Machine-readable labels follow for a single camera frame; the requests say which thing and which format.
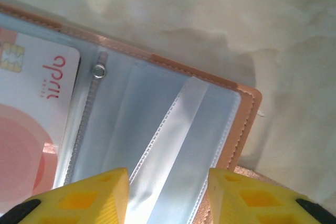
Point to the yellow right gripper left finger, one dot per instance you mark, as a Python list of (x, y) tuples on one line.
[(78, 203)]

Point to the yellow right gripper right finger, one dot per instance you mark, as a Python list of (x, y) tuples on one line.
[(262, 205)]

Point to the white card with pink circles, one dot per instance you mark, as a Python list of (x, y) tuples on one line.
[(31, 103)]

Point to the tan leather card holder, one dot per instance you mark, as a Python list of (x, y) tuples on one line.
[(157, 103)]

